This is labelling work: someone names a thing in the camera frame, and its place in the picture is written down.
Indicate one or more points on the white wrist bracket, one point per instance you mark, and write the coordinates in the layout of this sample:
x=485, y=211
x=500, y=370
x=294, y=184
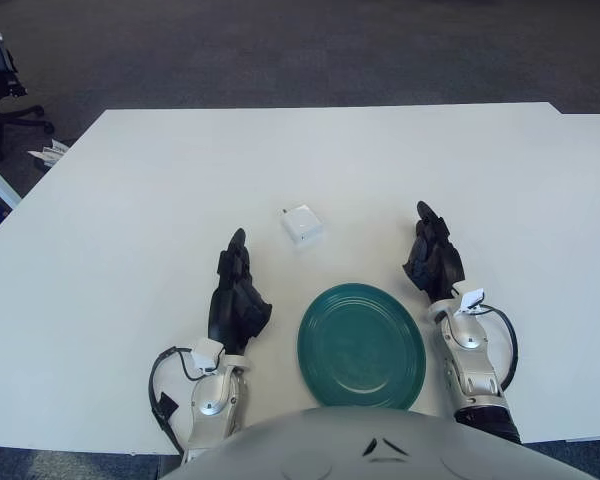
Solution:
x=471, y=299
x=207, y=352

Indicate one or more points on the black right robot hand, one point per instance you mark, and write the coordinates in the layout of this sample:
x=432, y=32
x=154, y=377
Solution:
x=440, y=260

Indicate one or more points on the white paper scraps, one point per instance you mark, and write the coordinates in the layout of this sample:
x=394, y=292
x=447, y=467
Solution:
x=50, y=152

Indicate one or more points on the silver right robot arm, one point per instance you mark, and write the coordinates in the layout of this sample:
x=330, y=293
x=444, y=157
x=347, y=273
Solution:
x=467, y=360

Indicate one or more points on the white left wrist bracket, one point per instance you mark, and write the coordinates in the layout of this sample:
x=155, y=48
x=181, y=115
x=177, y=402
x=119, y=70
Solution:
x=207, y=352

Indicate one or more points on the white square charger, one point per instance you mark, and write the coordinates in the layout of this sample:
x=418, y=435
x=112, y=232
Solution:
x=302, y=225

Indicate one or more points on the grey robot torso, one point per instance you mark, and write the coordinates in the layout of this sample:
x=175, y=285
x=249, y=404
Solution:
x=330, y=450

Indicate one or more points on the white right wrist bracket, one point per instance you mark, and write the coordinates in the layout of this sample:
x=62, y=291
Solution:
x=471, y=299

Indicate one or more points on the white furniture panel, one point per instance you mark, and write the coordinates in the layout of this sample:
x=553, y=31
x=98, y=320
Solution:
x=0, y=187

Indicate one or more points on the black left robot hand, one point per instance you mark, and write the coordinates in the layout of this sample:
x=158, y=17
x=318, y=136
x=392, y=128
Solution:
x=235, y=300

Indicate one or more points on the green round plate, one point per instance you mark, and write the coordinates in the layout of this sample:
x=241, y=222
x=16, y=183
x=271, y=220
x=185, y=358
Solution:
x=360, y=345

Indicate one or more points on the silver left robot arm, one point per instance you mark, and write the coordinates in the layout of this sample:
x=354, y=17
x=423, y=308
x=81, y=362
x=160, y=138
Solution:
x=210, y=400

